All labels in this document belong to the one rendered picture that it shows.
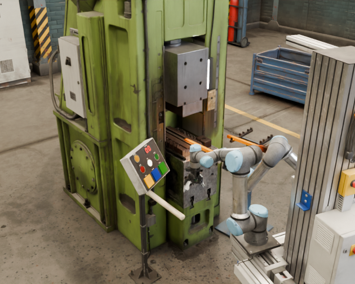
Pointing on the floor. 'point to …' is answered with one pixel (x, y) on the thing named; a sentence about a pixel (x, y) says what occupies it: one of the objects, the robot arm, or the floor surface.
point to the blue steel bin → (281, 73)
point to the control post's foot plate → (151, 276)
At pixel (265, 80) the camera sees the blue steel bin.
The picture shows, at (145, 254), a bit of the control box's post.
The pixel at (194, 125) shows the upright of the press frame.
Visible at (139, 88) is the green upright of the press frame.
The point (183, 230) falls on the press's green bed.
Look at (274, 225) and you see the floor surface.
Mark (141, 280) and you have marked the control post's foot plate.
